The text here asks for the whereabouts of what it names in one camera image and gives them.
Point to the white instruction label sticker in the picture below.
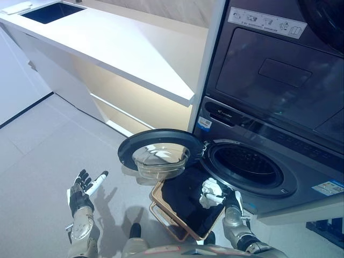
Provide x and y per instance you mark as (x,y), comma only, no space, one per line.
(266,21)

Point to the silver robot torso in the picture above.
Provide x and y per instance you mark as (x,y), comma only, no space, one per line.
(188,251)

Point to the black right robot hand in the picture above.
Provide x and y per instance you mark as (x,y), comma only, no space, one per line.
(231,198)

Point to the brown woven laundry basket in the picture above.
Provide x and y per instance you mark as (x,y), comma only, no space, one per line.
(161,197)

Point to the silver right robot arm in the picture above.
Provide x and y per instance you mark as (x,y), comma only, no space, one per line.
(236,228)

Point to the white tall cabinet panel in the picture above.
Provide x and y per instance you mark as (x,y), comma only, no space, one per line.
(209,67)

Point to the blue white rating sticker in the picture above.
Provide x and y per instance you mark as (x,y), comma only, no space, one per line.
(329,186)

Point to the white garment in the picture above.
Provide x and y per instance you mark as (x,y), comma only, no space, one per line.
(211,186)

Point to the round glass washing machine door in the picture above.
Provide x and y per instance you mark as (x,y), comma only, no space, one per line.
(158,142)

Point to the silver robot leg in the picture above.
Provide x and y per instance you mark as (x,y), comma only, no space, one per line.
(208,237)
(135,231)

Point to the silver right robot leg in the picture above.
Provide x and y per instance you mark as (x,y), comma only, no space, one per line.
(208,237)

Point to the white folded towel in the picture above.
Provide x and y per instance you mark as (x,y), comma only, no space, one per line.
(16,8)

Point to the round black dryer door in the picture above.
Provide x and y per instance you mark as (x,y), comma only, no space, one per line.
(325,21)

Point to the dark navy clothes pile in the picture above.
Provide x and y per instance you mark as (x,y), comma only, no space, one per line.
(185,199)

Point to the dark grey stacked dryer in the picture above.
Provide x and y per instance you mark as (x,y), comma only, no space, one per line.
(268,80)

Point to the silver left robot leg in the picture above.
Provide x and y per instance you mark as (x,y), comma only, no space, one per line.
(135,231)

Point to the small blue energy sticker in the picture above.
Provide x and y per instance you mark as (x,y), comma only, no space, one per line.
(204,125)

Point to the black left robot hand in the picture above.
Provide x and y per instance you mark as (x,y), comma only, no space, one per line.
(80,197)

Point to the dark rectangular sink basin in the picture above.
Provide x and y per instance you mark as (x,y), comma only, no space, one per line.
(51,12)

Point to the white counter cabinet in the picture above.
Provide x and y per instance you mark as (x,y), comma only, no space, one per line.
(113,48)

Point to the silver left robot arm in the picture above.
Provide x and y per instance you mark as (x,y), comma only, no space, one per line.
(82,231)

